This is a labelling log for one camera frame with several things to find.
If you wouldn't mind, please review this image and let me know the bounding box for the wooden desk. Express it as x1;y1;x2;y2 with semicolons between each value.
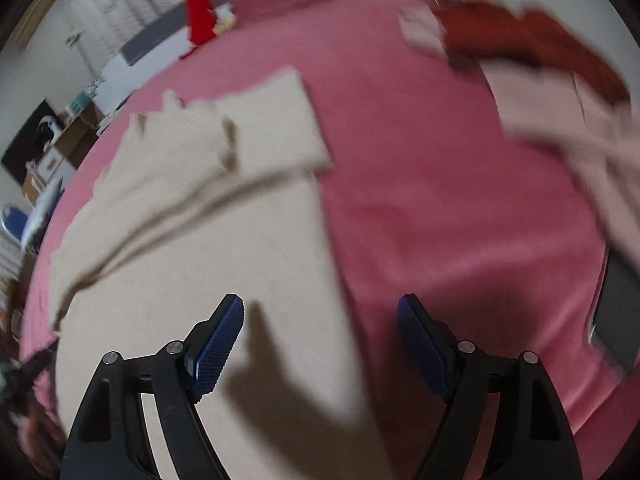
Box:
22;105;101;206

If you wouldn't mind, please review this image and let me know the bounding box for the bright red hanging cloth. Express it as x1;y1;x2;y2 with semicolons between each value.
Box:
185;0;216;45

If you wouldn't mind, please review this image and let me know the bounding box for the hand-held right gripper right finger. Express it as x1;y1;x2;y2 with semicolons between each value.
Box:
397;294;583;480

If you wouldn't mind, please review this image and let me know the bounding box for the grey bed headboard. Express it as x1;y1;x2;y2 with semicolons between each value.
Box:
121;0;376;66

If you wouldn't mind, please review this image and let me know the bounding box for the cream knit sweater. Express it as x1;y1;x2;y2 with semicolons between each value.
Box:
47;66;396;480

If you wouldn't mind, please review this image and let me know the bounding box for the dark grey flat device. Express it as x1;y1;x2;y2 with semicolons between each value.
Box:
587;250;640;376

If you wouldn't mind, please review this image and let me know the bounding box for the blue chair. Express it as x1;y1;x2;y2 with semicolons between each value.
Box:
0;204;28;242

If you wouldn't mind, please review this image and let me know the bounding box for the black screen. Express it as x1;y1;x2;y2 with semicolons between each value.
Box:
0;100;66;186

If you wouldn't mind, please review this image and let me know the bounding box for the rust red garment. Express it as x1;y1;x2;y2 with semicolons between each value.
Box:
432;0;631;103

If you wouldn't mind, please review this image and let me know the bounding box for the light pink garment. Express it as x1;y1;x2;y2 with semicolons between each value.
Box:
398;7;640;271

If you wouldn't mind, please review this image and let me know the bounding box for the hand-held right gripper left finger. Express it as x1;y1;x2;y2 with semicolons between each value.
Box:
60;294;245;480

